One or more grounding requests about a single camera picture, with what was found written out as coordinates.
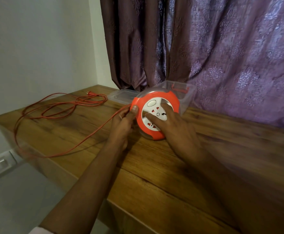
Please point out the person's left hand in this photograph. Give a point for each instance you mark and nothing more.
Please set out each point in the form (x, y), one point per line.
(121, 129)

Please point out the person's right hand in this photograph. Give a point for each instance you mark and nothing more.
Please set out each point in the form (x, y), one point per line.
(181, 136)

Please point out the clear plastic storage box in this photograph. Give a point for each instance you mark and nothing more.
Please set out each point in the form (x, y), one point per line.
(188, 97)

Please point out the orange extension cord reel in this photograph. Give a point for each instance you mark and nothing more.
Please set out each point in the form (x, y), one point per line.
(161, 95)

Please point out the person's left forearm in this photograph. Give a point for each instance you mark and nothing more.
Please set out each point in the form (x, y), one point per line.
(83, 192)

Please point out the clear plastic box lid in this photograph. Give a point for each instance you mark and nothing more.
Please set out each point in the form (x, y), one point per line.
(122, 96)

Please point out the purple patterned curtain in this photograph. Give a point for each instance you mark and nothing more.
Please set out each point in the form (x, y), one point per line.
(229, 58)

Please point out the white shirt sleeve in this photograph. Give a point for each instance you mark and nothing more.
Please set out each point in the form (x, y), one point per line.
(40, 231)

